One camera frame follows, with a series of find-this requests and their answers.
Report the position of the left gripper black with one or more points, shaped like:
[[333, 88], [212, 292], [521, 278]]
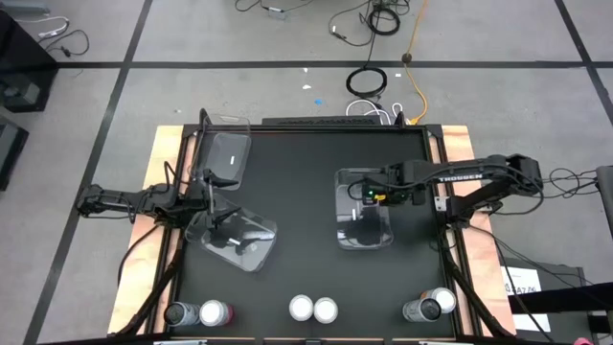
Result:
[[201, 203]]

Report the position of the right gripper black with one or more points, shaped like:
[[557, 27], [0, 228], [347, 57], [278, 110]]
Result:
[[397, 194]]

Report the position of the clear plastic bin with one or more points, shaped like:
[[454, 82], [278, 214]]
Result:
[[345, 230], [230, 148], [249, 254]]

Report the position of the red soda can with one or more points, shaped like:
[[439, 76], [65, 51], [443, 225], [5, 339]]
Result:
[[214, 312], [301, 307]]

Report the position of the white-capped bottle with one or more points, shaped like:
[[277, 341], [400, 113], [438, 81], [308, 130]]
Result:
[[445, 299]]

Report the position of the orange soda can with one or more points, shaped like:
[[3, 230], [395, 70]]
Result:
[[325, 310]]

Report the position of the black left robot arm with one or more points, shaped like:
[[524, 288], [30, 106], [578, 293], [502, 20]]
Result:
[[120, 199]]

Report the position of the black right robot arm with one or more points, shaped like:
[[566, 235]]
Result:
[[460, 172]]

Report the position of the wooden base board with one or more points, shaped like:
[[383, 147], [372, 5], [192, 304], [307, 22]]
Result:
[[167, 148]]

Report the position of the black power strip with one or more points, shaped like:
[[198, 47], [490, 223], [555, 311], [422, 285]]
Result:
[[316, 120]]

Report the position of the black round plug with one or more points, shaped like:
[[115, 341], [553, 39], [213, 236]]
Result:
[[406, 58]]

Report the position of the white paper sheet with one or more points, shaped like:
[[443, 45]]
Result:
[[524, 278]]

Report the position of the grey cabinet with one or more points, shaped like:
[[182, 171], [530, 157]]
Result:
[[565, 275]]

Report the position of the grey power adapter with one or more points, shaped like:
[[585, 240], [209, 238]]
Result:
[[276, 13]]

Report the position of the black beam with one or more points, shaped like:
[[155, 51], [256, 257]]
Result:
[[565, 297]]

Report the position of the black case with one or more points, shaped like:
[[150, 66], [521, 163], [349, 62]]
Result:
[[9, 148]]

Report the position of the pink object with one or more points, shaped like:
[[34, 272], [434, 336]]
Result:
[[582, 341]]

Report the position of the black cabinet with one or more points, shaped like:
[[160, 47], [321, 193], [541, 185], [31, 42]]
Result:
[[19, 52]]

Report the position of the black aluminium table frame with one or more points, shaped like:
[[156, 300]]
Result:
[[311, 128]]

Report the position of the grey post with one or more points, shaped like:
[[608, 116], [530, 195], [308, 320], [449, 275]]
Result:
[[606, 191]]

